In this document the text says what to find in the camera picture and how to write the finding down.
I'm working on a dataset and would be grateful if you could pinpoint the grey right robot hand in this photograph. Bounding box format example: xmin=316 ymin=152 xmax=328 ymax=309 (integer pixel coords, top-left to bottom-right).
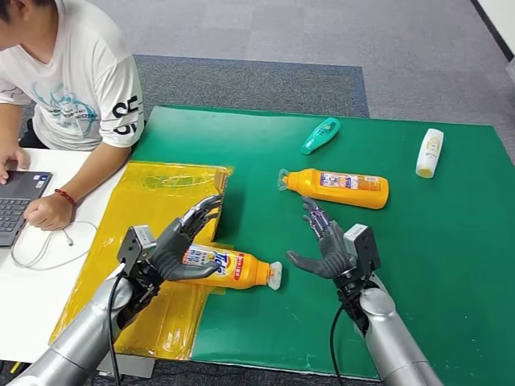
xmin=286 ymin=195 xmax=357 ymax=281

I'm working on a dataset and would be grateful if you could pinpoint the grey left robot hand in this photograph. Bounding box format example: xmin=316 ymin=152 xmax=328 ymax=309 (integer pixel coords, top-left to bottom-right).
xmin=150 ymin=194 xmax=224 ymax=283

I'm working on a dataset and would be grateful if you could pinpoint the orange bottle with clear cap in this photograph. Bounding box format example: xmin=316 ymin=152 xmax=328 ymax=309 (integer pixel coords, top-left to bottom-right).
xmin=181 ymin=244 xmax=283 ymax=292
xmin=278 ymin=168 xmax=390 ymax=211

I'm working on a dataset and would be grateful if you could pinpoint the teal plastic bottle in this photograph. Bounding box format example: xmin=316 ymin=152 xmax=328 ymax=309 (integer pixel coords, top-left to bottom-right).
xmin=301 ymin=117 xmax=342 ymax=156

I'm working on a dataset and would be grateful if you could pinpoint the white plastic bottle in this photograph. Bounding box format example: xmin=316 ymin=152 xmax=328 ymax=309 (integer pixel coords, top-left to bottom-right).
xmin=415 ymin=128 xmax=445 ymax=179

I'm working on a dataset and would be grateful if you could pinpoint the yellow film-wrapped cardboard box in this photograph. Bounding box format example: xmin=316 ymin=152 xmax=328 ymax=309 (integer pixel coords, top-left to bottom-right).
xmin=48 ymin=160 xmax=234 ymax=362

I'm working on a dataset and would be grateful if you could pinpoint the grey metal plate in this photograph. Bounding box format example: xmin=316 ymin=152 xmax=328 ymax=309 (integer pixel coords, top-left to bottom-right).
xmin=96 ymin=354 xmax=156 ymax=380

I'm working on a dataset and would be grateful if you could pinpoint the green table mat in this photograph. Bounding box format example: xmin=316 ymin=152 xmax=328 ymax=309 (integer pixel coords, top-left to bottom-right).
xmin=131 ymin=105 xmax=515 ymax=386

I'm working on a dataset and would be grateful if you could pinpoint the dark grey floor rug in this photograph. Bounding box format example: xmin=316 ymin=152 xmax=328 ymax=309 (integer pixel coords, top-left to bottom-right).
xmin=132 ymin=53 xmax=370 ymax=119

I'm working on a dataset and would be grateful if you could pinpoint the grey laptop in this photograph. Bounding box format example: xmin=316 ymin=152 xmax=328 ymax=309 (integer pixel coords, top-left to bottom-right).
xmin=0 ymin=170 xmax=54 ymax=249

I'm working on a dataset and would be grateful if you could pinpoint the seated person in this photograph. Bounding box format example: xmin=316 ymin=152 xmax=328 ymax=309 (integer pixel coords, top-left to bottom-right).
xmin=0 ymin=0 xmax=144 ymax=232

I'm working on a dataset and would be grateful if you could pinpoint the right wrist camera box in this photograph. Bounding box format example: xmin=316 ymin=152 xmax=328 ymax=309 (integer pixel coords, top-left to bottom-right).
xmin=344 ymin=224 xmax=382 ymax=278

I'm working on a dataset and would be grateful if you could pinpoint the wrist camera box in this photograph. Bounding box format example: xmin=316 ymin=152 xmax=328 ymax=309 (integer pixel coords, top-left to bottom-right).
xmin=344 ymin=224 xmax=382 ymax=278
xmin=116 ymin=224 xmax=156 ymax=278

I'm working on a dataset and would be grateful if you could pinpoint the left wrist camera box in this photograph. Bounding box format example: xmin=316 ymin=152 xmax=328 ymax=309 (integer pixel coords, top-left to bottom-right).
xmin=116 ymin=224 xmax=156 ymax=278

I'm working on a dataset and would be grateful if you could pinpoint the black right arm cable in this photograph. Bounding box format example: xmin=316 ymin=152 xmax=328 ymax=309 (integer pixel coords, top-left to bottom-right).
xmin=330 ymin=303 xmax=347 ymax=386

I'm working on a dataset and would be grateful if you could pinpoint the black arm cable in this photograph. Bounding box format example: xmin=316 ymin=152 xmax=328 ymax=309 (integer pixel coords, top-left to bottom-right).
xmin=330 ymin=303 xmax=347 ymax=386
xmin=107 ymin=271 xmax=125 ymax=386

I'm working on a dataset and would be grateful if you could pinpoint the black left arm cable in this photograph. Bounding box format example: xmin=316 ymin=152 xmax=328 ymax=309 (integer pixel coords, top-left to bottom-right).
xmin=107 ymin=271 xmax=125 ymax=386

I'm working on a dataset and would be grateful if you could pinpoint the white cable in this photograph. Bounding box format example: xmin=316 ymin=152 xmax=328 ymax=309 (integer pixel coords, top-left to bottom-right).
xmin=10 ymin=220 xmax=98 ymax=272

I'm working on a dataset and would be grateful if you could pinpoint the red bracelet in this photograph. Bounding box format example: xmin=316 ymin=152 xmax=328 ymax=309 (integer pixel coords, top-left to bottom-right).
xmin=54 ymin=188 xmax=78 ymax=207

